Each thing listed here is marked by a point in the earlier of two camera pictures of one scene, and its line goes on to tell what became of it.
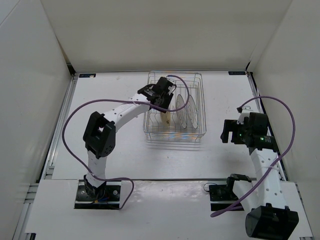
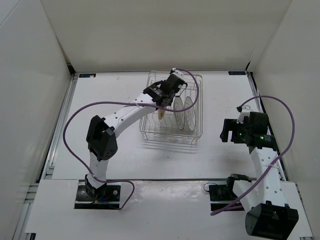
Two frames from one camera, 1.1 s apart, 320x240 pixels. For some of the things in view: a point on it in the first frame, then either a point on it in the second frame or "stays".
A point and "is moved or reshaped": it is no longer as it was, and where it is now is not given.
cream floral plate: [165, 118] is moved or reshaped
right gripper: [231, 125] stays
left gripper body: [166, 100] stays
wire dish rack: [185, 119] stays
